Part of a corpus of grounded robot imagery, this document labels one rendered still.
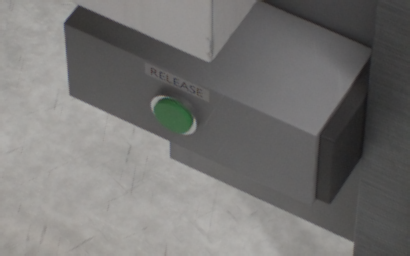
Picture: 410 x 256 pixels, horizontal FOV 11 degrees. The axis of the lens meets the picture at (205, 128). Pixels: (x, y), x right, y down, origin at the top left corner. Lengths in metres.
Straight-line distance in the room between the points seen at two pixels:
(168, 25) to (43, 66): 1.73
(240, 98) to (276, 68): 0.04
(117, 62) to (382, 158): 0.19
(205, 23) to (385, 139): 0.26
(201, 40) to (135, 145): 1.65
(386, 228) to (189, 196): 1.32
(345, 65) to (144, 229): 1.39
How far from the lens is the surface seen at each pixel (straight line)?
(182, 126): 1.50
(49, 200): 2.88
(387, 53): 1.42
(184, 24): 1.28
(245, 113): 1.47
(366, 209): 1.56
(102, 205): 2.87
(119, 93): 1.53
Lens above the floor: 2.33
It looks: 52 degrees down
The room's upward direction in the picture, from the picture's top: straight up
